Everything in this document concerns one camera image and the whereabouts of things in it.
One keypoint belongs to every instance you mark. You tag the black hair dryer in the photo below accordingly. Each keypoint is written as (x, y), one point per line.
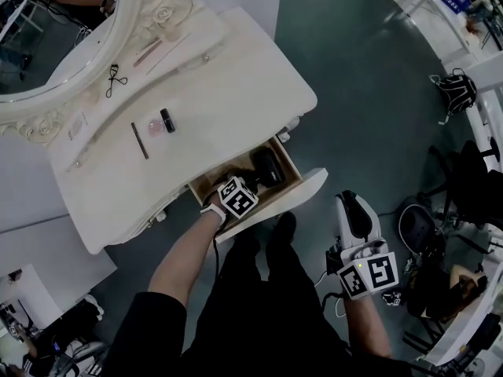
(269, 169)

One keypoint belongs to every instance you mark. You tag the white wristband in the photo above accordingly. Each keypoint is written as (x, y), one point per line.
(215, 211)

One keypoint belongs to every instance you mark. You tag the pink tweezers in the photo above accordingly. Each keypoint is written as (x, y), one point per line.
(147, 51)

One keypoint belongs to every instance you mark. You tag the black office chair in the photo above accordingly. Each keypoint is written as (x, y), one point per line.
(471, 183)

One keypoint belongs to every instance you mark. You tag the wooden drawer with white front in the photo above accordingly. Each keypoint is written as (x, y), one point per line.
(271, 198)

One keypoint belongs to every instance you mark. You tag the black lipstick tube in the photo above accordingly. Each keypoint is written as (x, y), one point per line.
(167, 120)

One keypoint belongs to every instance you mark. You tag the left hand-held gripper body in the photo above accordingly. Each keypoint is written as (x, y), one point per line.
(237, 198)

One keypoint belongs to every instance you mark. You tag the thin white stick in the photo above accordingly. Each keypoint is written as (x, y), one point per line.
(167, 55)

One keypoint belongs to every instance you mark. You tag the brown eyeliner pencil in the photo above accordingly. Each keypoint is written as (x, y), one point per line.
(140, 140)

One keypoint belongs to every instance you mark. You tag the black eyelash curler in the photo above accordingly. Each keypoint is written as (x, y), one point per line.
(112, 77)

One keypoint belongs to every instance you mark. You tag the oval mirror with ornate frame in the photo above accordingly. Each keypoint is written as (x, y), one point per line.
(59, 37)

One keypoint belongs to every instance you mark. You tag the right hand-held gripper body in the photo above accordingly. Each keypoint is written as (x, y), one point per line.
(367, 277)

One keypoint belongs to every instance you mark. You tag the person's left hand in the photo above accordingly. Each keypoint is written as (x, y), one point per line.
(214, 199)

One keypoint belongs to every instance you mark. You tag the person's black clothing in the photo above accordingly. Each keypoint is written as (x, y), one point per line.
(267, 320)

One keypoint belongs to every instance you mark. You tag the person's right forearm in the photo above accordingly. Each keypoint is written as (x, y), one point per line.
(369, 324)

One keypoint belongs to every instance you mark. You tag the white curved desk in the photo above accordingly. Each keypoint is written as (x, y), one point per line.
(467, 324)

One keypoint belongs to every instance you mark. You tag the black backpack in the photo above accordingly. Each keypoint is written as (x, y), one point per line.
(457, 92)

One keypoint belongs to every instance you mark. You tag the black round stool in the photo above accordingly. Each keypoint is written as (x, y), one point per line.
(416, 230)

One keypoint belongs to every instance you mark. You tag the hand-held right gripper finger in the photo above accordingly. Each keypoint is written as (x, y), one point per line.
(342, 222)
(369, 220)

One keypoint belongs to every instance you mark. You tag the blue sign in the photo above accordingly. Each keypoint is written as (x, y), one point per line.
(455, 2)

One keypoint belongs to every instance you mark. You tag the white dressing table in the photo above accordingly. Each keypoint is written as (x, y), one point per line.
(220, 92)

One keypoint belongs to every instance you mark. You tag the person's black shoe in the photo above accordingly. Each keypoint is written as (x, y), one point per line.
(247, 240)
(285, 226)

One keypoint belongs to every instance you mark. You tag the person's left forearm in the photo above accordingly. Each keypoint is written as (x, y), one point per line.
(184, 257)

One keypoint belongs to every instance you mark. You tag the pink round cosmetic jar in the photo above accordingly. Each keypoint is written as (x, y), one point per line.
(156, 127)

